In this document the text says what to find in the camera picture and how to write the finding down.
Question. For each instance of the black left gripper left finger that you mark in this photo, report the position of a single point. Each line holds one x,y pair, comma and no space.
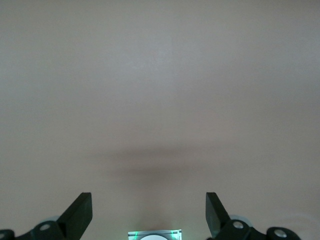
72,220

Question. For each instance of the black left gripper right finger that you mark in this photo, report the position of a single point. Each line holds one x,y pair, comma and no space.
220,220

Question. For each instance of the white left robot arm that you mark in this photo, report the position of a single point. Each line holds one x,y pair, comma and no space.
155,238

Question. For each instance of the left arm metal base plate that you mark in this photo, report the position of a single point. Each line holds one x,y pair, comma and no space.
133,235

